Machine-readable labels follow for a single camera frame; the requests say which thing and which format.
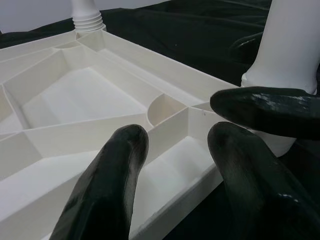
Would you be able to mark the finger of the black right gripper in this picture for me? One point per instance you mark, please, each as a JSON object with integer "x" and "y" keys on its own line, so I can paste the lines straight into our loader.
{"x": 246, "y": 47}
{"x": 270, "y": 110}

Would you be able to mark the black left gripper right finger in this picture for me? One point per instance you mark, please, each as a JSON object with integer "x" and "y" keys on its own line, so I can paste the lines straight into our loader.
{"x": 255, "y": 187}

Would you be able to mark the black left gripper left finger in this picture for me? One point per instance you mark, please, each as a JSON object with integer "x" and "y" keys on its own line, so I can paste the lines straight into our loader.
{"x": 105, "y": 190}

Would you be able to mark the white plastic table leg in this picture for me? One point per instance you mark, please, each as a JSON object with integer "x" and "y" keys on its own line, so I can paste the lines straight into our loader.
{"x": 287, "y": 45}
{"x": 86, "y": 17}

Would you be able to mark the white plastic children table top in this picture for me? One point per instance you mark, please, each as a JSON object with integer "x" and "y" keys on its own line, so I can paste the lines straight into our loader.
{"x": 87, "y": 100}

